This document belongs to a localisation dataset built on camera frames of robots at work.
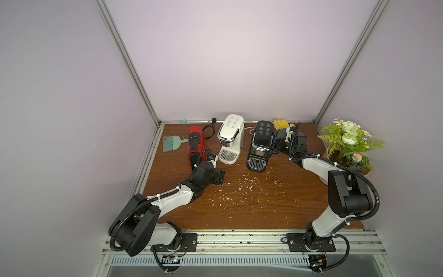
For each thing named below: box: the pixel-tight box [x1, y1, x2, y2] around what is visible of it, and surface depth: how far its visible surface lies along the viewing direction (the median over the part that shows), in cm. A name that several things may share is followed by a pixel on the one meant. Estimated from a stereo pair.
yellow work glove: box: [271, 119, 291, 131], surface depth 124 cm
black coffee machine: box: [246, 120, 276, 173], surface depth 87 cm
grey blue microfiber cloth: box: [273, 128, 288, 146], surface depth 91 cm
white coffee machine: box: [216, 114, 244, 166], surface depth 92 cm
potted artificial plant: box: [317, 118, 386, 177], surface depth 76 cm
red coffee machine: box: [187, 125, 205, 171], surface depth 88 cm
